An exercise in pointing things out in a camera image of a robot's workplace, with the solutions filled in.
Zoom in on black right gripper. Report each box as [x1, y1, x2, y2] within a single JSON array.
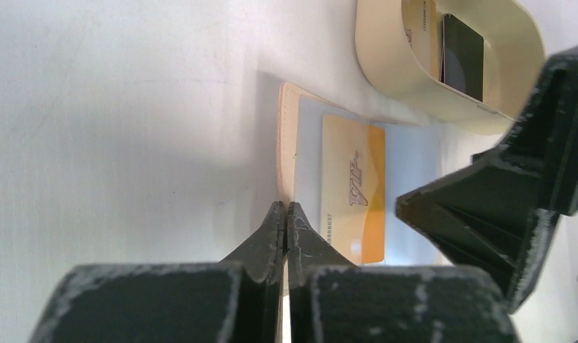
[[395, 46, 578, 314]]

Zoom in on black card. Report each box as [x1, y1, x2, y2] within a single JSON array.
[[441, 14, 484, 101]]

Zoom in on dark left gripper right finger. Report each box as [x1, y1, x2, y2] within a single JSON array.
[[287, 202, 519, 342]]

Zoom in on gold VIP card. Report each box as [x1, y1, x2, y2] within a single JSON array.
[[401, 0, 441, 81], [320, 115, 386, 264]]

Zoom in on tan wooden tray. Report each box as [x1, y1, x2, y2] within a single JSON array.
[[355, 1, 546, 135]]

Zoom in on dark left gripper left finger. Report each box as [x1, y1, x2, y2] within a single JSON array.
[[30, 202, 285, 342]]

